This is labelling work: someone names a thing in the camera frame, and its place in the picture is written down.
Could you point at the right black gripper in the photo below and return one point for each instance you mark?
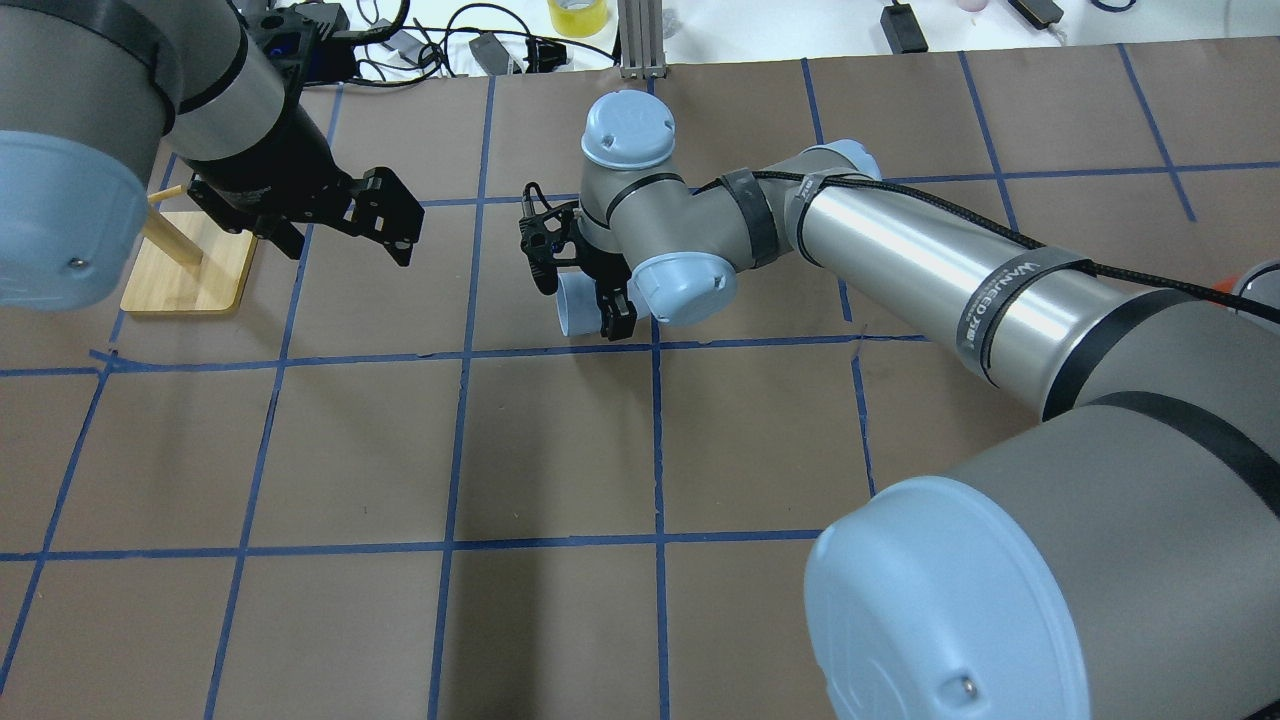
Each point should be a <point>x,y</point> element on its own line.
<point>607,284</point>

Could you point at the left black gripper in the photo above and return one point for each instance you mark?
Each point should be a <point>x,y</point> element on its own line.
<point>268,165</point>

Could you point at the light blue plastic cup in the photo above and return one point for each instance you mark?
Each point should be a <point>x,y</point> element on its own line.
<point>577,312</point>

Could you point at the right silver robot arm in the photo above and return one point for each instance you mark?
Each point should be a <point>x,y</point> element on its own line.
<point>1117,561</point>

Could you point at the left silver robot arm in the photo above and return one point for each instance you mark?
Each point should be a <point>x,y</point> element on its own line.
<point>92,89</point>

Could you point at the wooden mug tree stand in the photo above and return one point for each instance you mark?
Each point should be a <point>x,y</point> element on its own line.
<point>187,264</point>

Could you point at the yellow tape roll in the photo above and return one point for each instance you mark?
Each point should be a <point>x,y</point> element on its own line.
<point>578,19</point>

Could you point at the small black power brick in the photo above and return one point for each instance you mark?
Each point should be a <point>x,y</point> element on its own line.
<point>901,29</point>

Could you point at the orange cylindrical container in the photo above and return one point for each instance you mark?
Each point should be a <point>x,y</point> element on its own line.
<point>1260,283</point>

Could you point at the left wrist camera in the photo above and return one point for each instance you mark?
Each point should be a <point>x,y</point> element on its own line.
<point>299,39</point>

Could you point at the aluminium frame post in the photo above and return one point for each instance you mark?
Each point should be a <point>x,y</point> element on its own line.
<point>640,39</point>

